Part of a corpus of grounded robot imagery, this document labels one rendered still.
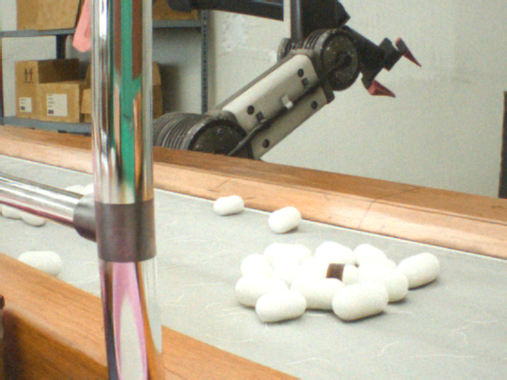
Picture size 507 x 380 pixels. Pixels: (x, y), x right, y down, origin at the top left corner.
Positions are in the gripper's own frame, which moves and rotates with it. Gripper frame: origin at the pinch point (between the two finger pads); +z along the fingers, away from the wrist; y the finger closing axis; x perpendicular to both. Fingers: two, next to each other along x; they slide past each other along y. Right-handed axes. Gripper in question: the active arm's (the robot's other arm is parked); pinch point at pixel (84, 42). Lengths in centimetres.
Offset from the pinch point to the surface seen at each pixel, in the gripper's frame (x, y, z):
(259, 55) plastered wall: -49, 236, -30
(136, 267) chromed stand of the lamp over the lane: -9, -58, 3
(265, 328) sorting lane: -20.4, -42.3, 5.2
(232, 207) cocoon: -21.4, -11.9, 3.3
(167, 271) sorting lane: -16.5, -29.3, 8.5
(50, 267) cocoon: -9.1, -30.9, 13.3
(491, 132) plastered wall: -115, 156, -55
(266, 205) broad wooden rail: -24.3, -10.4, 1.3
